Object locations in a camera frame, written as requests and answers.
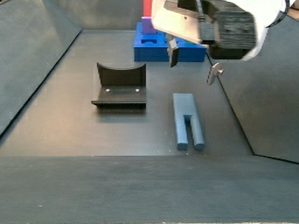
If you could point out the light blue square-circle object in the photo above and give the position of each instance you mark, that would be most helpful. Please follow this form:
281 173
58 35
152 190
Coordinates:
186 116

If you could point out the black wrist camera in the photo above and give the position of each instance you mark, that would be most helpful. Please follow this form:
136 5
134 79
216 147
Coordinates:
227 27

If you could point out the purple square peg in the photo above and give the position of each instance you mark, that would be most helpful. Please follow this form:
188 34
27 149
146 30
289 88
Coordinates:
147 26

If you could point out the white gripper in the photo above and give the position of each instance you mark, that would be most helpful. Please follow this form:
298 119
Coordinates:
179 23

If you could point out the black regrasp fixture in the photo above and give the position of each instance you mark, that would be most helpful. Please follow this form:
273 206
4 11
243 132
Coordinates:
122 87

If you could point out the red rectangular block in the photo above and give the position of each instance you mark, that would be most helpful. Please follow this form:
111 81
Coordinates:
147 8

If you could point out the blue shape-sorter base block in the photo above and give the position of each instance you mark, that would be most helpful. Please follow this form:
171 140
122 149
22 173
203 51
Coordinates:
151 48

